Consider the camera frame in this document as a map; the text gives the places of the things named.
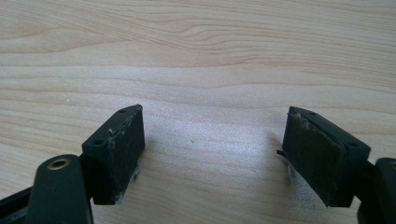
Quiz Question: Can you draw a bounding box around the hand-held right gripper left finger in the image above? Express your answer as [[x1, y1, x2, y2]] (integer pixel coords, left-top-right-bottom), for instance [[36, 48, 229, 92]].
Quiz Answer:
[[81, 104, 146, 206]]

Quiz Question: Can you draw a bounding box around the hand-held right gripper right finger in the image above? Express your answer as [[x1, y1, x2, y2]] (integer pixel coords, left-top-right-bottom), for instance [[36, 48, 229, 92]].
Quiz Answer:
[[276, 105, 372, 208]]

